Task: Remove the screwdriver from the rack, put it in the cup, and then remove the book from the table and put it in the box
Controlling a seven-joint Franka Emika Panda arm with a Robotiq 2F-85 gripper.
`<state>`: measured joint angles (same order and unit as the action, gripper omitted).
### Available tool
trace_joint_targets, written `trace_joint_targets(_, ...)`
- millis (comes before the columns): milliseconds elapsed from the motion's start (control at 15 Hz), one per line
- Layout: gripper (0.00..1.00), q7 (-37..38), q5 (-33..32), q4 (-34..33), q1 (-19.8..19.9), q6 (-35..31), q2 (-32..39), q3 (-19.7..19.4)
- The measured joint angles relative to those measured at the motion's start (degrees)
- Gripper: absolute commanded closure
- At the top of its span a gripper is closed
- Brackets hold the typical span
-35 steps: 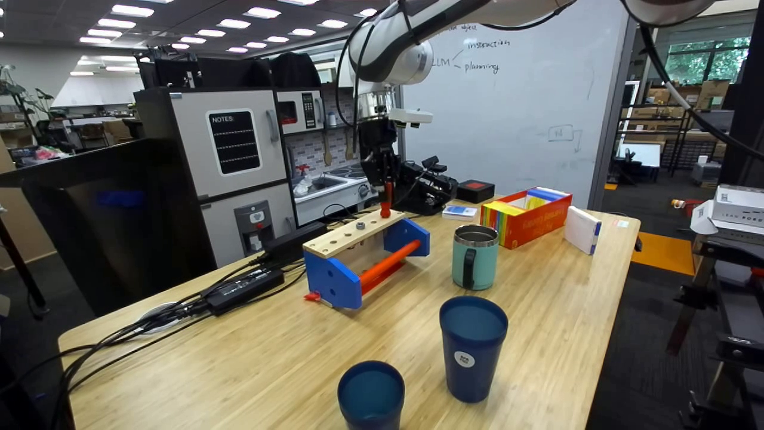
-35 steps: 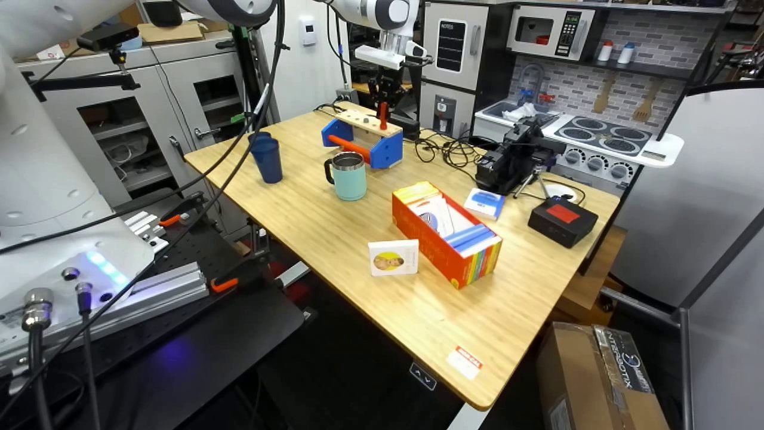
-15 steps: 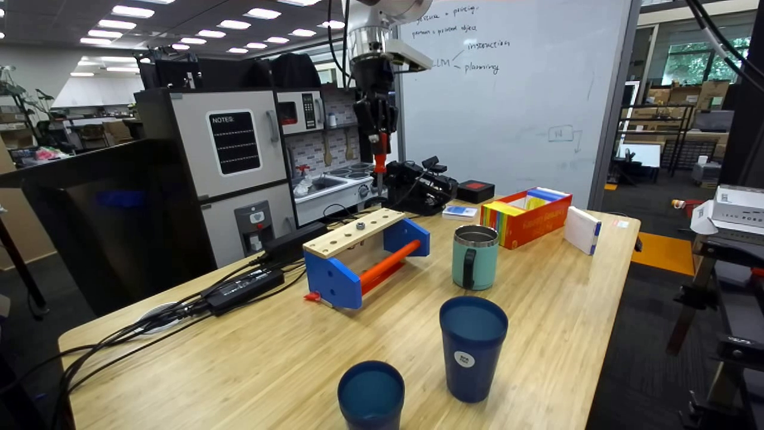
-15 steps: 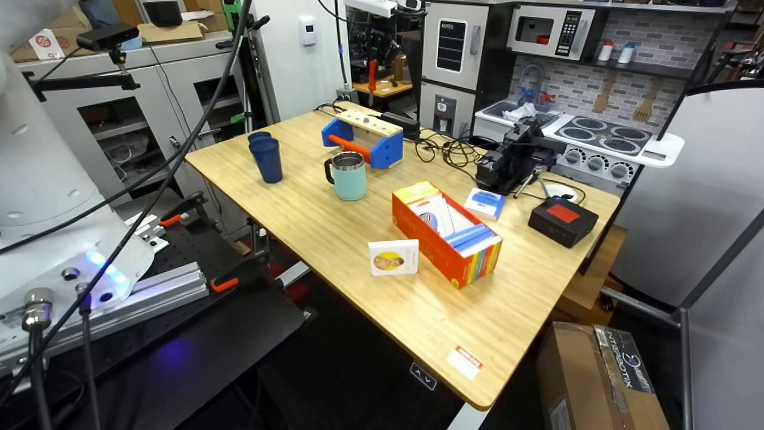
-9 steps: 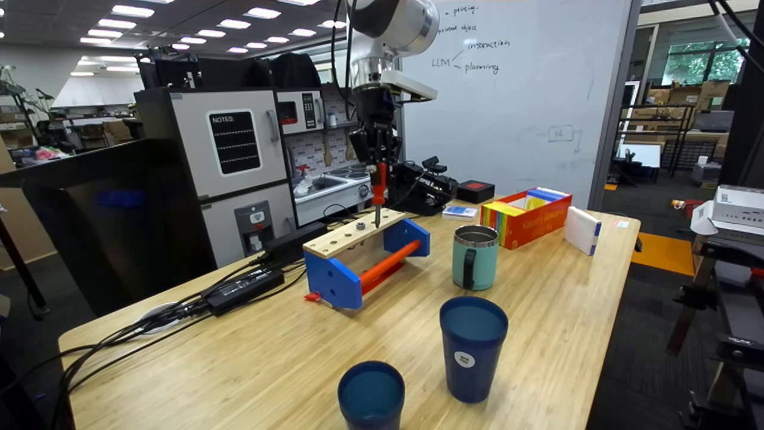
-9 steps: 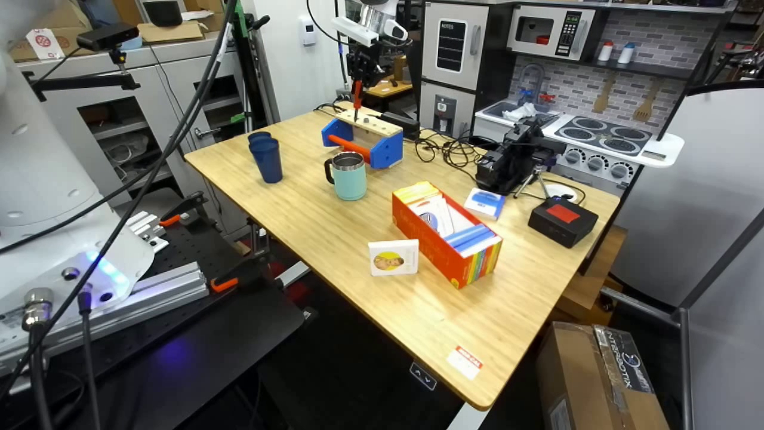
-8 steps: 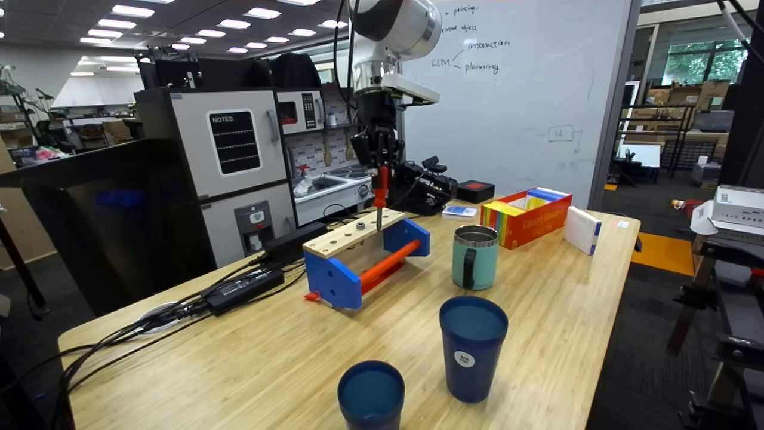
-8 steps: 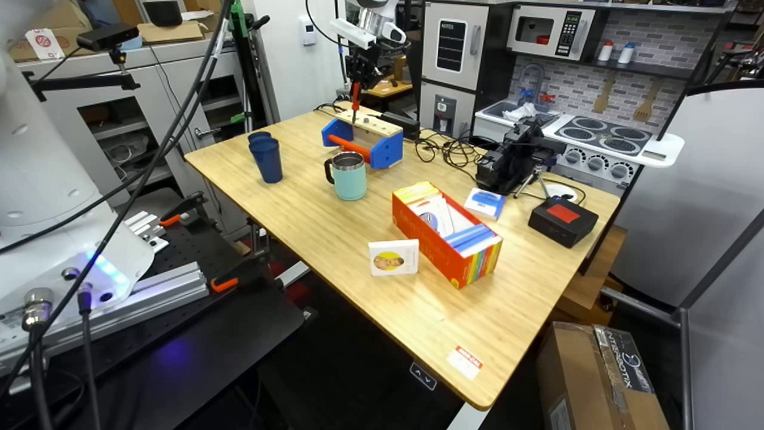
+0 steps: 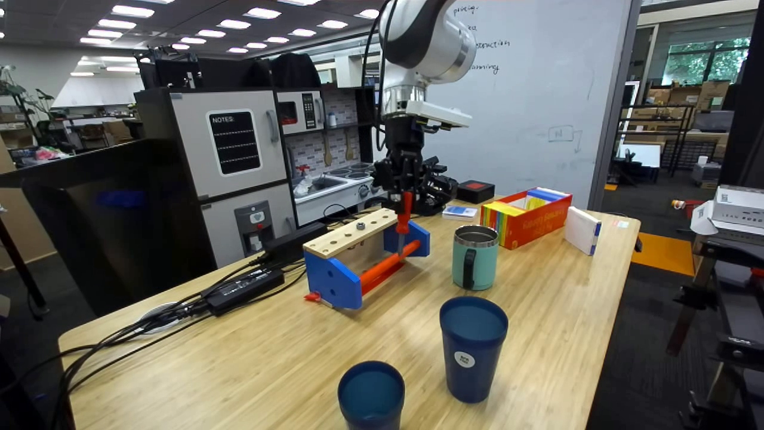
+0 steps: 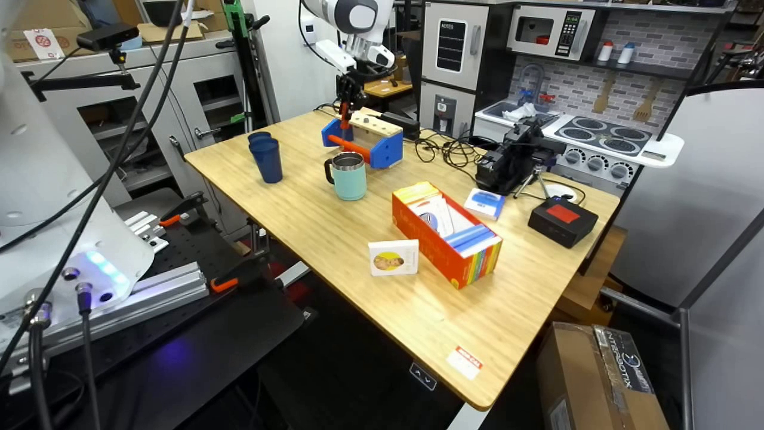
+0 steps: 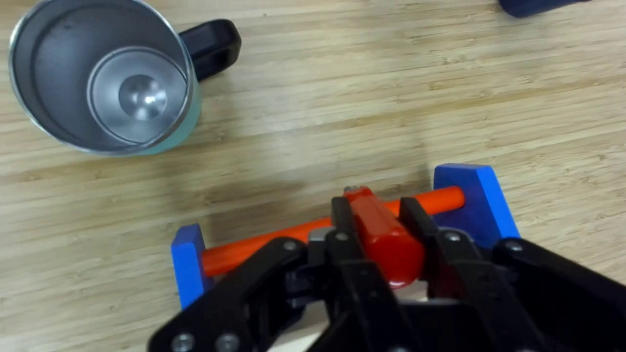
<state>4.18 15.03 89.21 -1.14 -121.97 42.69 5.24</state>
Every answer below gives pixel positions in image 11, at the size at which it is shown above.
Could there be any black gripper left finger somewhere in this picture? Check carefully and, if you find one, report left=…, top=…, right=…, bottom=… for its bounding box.
left=148, top=193, right=419, bottom=352

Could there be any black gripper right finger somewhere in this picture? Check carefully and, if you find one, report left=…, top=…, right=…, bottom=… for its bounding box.
left=398, top=195, right=626, bottom=352

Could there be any orange toy screwdriver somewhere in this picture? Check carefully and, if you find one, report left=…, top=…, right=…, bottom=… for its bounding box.
left=343, top=185, right=429, bottom=289

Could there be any blue wooden tool rack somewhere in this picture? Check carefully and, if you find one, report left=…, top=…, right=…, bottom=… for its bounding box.
left=171, top=162, right=525, bottom=310

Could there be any blue plastic cup with sticker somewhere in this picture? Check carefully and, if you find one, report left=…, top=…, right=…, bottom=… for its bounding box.
left=500, top=0, right=594, bottom=19

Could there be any teal mug black handle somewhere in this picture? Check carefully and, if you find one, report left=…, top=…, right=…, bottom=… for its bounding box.
left=7, top=0, right=245, bottom=158

